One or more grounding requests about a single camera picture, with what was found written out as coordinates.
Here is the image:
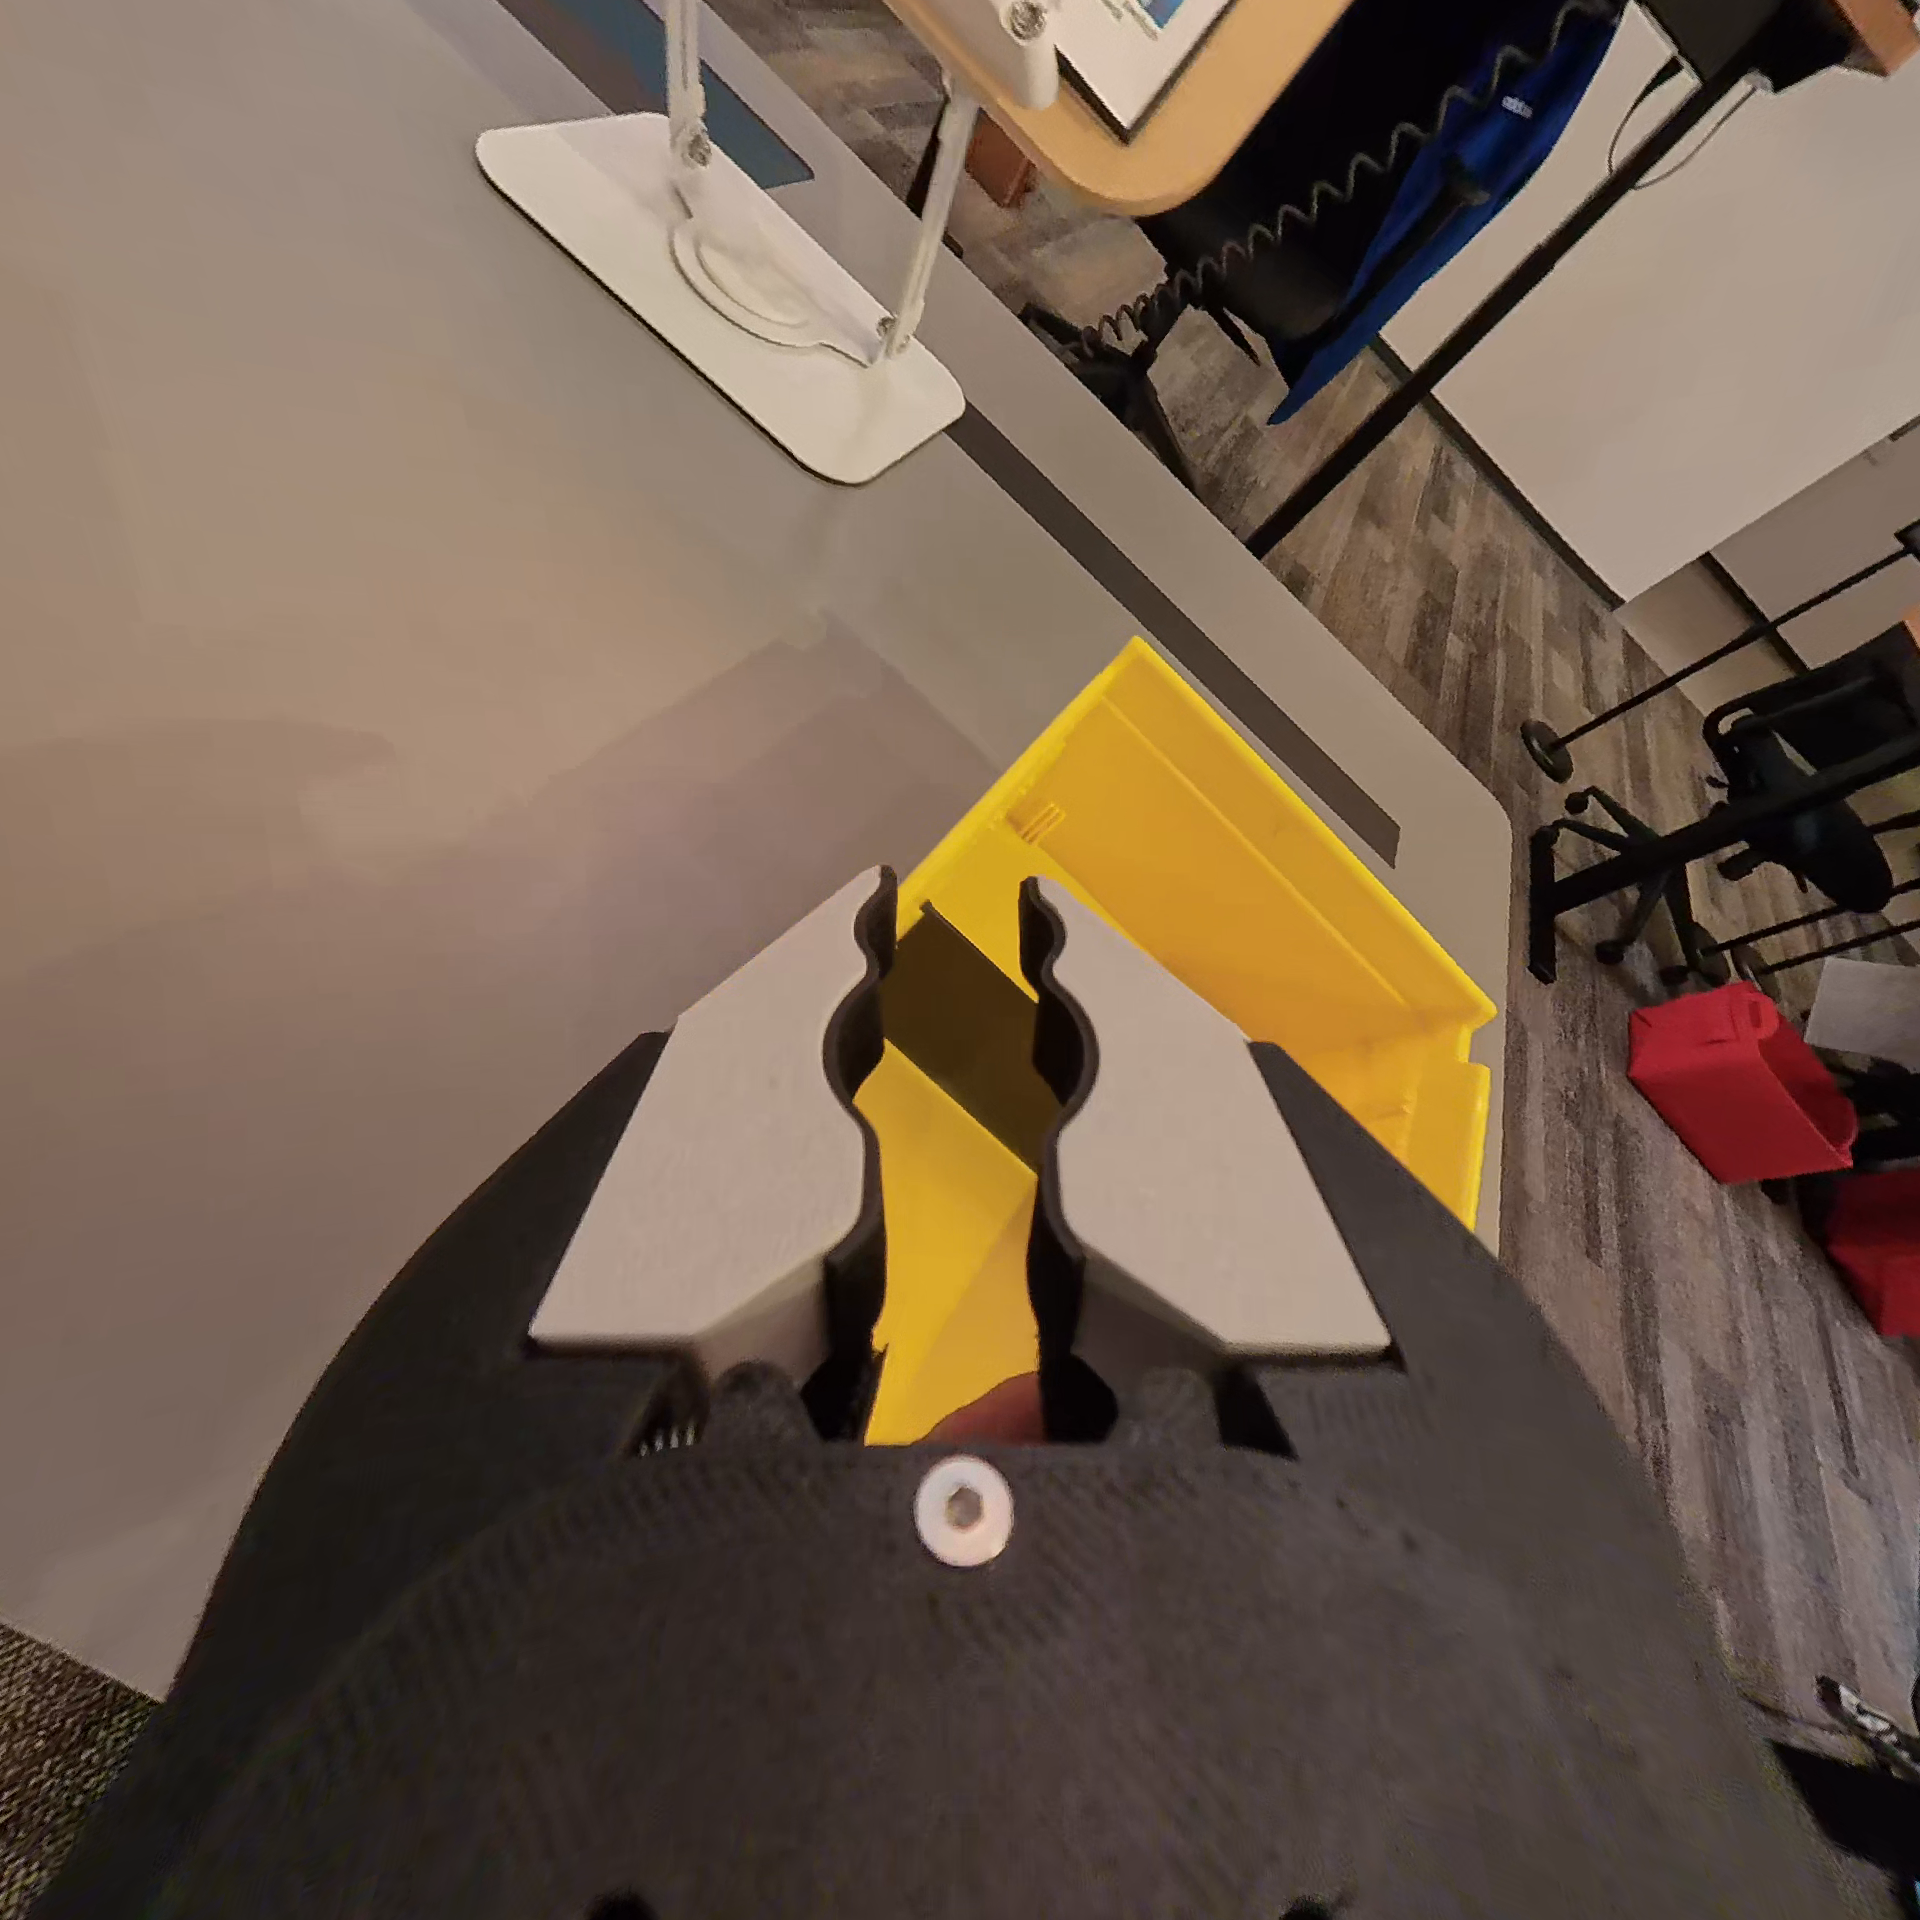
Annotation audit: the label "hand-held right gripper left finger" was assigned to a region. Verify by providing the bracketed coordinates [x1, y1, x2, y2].
[525, 862, 904, 1439]

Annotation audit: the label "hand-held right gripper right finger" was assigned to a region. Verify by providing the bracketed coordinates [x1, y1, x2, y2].
[1017, 873, 1394, 1442]

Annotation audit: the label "yellow bin with divider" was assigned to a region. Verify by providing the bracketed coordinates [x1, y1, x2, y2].
[861, 637, 1500, 1449]

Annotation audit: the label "person's right hand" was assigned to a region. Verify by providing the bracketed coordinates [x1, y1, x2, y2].
[914, 1372, 1045, 1446]

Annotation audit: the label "red bag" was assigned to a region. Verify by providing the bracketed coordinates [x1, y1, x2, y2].
[1627, 982, 1862, 1190]
[1822, 1170, 1920, 1340]

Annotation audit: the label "black office chair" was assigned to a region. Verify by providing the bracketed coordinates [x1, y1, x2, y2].
[1530, 631, 1920, 987]

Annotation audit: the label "black swivel chair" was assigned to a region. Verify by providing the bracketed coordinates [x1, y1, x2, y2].
[1036, 135, 1356, 501]

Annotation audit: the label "wooden table black legs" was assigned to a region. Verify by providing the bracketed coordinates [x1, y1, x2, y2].
[1246, 0, 1920, 559]

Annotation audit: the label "blue jacket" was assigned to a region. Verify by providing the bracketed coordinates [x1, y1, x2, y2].
[1270, 0, 1629, 425]

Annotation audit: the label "black stanchion post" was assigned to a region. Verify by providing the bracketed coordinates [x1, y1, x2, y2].
[1520, 547, 1920, 786]

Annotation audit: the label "black coiled cable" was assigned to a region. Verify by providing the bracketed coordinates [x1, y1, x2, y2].
[1027, 0, 1614, 362]

